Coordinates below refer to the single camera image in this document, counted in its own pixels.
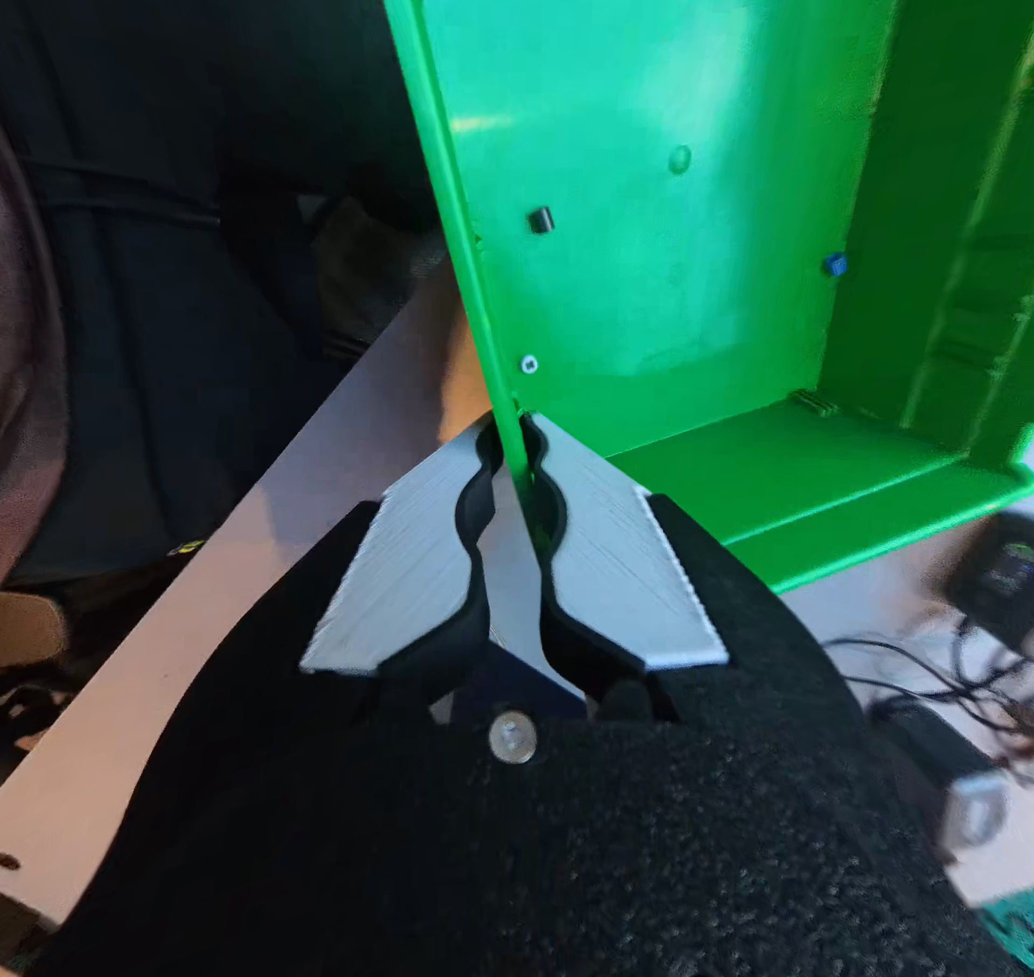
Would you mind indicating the person's tan shoe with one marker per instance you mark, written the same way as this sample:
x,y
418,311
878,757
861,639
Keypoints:
x,y
28,629

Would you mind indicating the grey desk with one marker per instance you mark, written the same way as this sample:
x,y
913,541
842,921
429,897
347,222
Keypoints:
x,y
242,589

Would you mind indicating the green plastic bin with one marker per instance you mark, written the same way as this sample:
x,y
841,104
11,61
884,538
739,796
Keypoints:
x,y
646,266

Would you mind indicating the person's black garment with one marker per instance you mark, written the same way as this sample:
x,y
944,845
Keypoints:
x,y
202,306

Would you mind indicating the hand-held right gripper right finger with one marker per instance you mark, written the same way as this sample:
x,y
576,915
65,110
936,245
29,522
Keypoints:
x,y
630,573

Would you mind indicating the small blue brick piece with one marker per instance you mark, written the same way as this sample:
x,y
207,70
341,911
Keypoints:
x,y
835,265

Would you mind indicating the small black brick piece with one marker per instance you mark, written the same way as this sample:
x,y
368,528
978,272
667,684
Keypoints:
x,y
541,220

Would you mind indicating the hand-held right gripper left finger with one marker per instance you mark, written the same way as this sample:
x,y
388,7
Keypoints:
x,y
396,581

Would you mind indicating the person's brown top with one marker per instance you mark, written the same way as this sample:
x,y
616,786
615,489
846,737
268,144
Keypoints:
x,y
24,347

